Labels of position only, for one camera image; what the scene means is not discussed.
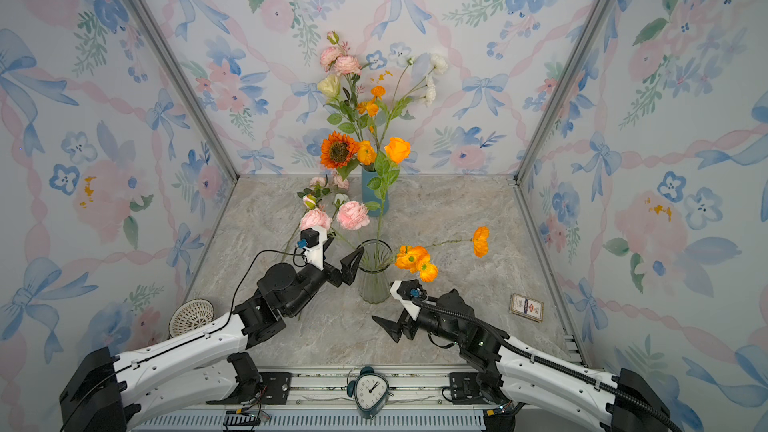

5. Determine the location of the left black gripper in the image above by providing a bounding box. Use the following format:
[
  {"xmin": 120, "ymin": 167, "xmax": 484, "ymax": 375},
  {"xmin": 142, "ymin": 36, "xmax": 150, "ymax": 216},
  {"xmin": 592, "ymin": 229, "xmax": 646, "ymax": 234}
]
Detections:
[{"xmin": 286, "ymin": 246, "xmax": 361, "ymax": 320}]

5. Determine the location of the clear glass vase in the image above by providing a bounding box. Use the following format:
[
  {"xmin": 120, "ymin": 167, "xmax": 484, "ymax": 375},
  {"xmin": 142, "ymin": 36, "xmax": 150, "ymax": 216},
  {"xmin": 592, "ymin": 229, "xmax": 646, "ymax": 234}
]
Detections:
[{"xmin": 356, "ymin": 239, "xmax": 395, "ymax": 304}]

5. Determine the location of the pink rose stem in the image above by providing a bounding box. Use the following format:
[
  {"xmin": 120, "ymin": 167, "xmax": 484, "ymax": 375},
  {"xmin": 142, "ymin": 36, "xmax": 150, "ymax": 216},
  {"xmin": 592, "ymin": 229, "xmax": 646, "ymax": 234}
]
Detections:
[{"xmin": 299, "ymin": 201, "xmax": 371, "ymax": 233}]

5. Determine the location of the orange poppy spray stem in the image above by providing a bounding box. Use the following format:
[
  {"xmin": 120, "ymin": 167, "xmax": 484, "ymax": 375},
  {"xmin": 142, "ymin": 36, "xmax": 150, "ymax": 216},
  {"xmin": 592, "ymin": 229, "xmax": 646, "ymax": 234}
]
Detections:
[{"xmin": 383, "ymin": 227, "xmax": 490, "ymax": 283}]

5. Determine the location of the teal ceramic vase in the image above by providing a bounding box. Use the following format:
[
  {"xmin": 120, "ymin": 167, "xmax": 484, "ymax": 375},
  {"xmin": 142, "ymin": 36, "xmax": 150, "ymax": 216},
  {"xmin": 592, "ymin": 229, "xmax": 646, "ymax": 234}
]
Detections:
[{"xmin": 361, "ymin": 168, "xmax": 389, "ymax": 217}]

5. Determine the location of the orange ranunculus flower stem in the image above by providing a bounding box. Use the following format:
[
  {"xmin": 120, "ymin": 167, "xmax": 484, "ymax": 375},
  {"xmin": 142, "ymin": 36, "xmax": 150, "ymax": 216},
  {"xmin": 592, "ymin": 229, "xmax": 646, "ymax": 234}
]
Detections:
[{"xmin": 361, "ymin": 137, "xmax": 411, "ymax": 240}]

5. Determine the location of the orange poppy flower stem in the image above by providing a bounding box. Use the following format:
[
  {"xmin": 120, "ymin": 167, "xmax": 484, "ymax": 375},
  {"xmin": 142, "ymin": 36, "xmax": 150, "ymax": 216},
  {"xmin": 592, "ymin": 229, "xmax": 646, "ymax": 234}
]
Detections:
[{"xmin": 356, "ymin": 85, "xmax": 386, "ymax": 169}]

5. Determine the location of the white ranunculus flower stem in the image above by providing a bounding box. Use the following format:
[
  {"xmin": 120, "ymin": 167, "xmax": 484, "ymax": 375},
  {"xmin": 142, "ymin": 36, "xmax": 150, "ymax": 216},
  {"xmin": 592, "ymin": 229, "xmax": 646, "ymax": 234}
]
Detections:
[{"xmin": 383, "ymin": 53, "xmax": 449, "ymax": 135}]

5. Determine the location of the tall pink bud stem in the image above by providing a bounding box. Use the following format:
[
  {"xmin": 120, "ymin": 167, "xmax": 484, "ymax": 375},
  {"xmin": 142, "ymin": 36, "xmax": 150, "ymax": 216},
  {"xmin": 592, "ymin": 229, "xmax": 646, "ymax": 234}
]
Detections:
[{"xmin": 319, "ymin": 31, "xmax": 363, "ymax": 103}]

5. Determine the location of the cream rose stem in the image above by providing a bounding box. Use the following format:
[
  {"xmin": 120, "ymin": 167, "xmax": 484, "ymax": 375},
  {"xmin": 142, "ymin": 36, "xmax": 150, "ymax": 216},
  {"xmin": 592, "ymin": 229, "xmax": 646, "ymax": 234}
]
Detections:
[{"xmin": 317, "ymin": 74, "xmax": 367, "ymax": 142}]

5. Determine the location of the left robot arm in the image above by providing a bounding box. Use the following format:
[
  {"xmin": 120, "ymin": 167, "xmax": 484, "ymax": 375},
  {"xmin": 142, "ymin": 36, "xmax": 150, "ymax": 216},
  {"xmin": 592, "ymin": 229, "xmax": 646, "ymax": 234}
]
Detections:
[{"xmin": 59, "ymin": 245, "xmax": 364, "ymax": 431}]

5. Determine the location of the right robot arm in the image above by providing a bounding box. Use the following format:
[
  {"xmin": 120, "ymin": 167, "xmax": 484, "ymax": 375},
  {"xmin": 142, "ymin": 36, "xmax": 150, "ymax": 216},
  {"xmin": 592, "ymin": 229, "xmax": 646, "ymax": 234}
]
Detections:
[{"xmin": 375, "ymin": 280, "xmax": 679, "ymax": 431}]

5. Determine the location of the teal heart alarm clock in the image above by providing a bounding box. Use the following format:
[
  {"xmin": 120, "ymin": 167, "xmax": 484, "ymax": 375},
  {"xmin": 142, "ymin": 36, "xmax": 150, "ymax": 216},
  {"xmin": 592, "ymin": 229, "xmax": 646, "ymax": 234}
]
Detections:
[{"xmin": 346, "ymin": 366, "xmax": 390, "ymax": 420}]

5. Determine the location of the pink bud flower stem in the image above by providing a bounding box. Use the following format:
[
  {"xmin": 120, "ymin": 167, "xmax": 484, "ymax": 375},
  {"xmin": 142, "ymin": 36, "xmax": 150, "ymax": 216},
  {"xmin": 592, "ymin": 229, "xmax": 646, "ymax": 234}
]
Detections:
[{"xmin": 284, "ymin": 172, "xmax": 349, "ymax": 252}]

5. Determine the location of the small card box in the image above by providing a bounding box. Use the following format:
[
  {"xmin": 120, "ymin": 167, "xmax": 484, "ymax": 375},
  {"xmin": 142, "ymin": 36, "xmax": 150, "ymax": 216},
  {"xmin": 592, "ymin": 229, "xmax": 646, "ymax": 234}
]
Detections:
[{"xmin": 509, "ymin": 294, "xmax": 543, "ymax": 322}]

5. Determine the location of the patterned ceramic bowl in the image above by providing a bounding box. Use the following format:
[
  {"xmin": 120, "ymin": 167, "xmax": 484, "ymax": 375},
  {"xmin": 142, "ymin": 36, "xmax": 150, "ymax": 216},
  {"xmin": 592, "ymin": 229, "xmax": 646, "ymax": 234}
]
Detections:
[{"xmin": 168, "ymin": 298, "xmax": 214, "ymax": 338}]

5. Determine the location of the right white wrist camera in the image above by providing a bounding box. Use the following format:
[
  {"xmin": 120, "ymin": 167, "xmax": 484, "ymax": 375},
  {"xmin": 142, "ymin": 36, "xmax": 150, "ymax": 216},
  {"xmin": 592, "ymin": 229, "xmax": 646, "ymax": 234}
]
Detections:
[{"xmin": 389, "ymin": 279, "xmax": 429, "ymax": 321}]

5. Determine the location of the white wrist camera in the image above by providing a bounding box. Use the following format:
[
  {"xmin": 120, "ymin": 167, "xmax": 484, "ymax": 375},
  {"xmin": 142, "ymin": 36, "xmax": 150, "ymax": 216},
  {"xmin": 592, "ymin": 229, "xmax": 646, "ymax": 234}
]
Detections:
[
  {"xmin": 298, "ymin": 226, "xmax": 328, "ymax": 270},
  {"xmin": 389, "ymin": 279, "xmax": 429, "ymax": 321}
]

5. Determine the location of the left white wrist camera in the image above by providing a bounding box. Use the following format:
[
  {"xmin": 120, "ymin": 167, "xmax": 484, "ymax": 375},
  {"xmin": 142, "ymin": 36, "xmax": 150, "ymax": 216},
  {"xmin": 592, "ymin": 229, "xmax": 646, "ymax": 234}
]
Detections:
[{"xmin": 298, "ymin": 226, "xmax": 328, "ymax": 270}]

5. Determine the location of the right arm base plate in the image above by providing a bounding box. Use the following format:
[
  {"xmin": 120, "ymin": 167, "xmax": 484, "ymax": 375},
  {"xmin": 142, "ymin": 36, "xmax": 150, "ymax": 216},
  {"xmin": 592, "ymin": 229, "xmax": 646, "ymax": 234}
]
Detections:
[{"xmin": 441, "ymin": 372, "xmax": 492, "ymax": 405}]

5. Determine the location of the black corrugated cable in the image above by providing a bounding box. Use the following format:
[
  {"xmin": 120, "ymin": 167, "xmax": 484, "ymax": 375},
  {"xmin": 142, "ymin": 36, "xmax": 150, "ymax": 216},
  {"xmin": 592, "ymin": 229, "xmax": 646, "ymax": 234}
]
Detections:
[{"xmin": 413, "ymin": 299, "xmax": 685, "ymax": 432}]

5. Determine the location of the aluminium rail frame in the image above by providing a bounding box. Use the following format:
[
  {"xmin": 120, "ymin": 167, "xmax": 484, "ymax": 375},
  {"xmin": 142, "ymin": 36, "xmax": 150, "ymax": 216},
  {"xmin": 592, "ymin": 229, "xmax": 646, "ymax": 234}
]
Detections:
[{"xmin": 107, "ymin": 365, "xmax": 631, "ymax": 432}]

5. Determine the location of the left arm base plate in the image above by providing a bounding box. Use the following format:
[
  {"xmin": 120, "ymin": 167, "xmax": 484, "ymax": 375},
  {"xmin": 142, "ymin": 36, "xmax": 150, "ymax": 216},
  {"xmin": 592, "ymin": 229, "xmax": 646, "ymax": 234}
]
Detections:
[{"xmin": 206, "ymin": 372, "xmax": 293, "ymax": 405}]

